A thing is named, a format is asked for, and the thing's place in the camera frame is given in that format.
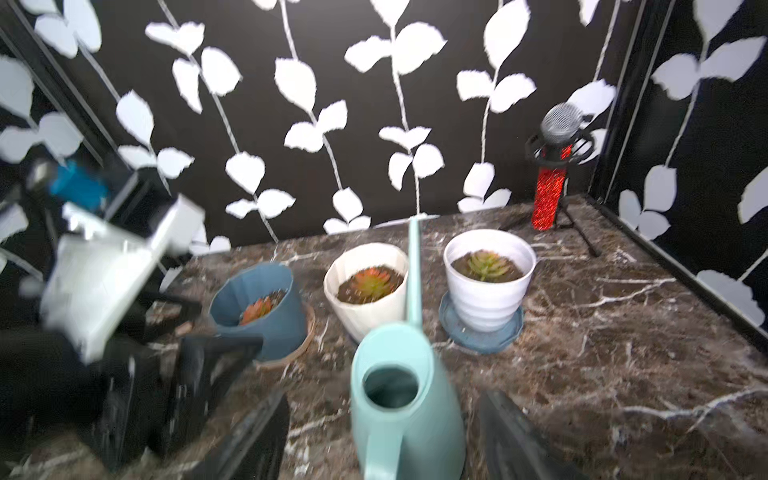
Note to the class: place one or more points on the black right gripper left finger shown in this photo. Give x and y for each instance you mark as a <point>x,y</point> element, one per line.
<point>255,447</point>

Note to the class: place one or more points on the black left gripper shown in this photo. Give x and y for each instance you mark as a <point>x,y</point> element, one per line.
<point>144,410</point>

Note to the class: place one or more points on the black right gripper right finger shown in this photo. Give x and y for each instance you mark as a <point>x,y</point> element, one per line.
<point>514,447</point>

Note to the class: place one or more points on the mint green watering can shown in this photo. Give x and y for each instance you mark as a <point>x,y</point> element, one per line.
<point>405,414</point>

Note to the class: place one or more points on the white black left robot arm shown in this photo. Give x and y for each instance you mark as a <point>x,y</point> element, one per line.
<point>45,384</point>

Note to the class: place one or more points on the orange red succulent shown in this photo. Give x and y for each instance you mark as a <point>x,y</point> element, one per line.
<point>262,307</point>

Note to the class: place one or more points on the red green succulent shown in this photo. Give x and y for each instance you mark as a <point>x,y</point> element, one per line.
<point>372,284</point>

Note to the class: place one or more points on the blue saucer under white pot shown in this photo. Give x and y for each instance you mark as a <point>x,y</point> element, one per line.
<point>481,342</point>

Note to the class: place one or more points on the beige saucer under blue pot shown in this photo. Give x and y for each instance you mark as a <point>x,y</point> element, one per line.
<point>311,323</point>

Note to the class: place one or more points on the blue ribbed plant pot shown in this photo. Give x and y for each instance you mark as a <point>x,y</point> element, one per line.
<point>282,331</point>

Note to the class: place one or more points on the white ringed plant pot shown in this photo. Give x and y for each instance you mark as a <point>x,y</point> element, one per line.
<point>484,306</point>

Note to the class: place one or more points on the cream ribbed plant pot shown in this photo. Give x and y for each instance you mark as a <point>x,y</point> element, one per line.
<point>360,319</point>

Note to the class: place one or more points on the red microphone on tripod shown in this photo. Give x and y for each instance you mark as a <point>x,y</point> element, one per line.
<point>560,143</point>

